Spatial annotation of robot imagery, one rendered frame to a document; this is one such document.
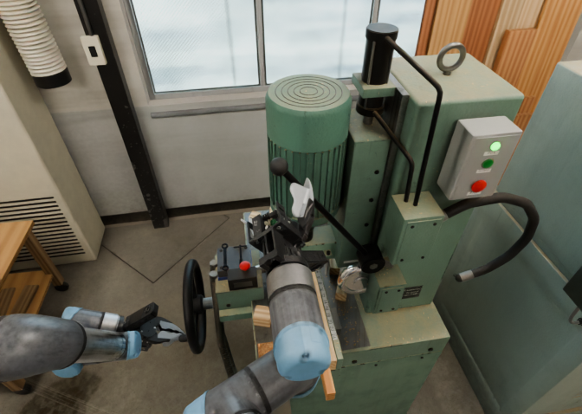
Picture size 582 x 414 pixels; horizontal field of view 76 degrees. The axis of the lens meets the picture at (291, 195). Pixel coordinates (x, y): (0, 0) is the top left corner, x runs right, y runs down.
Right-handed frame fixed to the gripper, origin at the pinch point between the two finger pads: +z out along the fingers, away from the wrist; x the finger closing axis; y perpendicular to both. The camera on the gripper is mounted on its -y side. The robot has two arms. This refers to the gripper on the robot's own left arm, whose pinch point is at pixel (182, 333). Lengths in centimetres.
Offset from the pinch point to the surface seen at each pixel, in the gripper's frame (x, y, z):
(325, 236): 1, -55, 22
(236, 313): 7.3, -24.2, 8.5
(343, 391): 17, -8, 54
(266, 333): 16.3, -30.2, 14.6
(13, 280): -77, 90, -69
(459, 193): 19, -89, 30
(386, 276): 17, -61, 33
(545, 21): -114, -145, 132
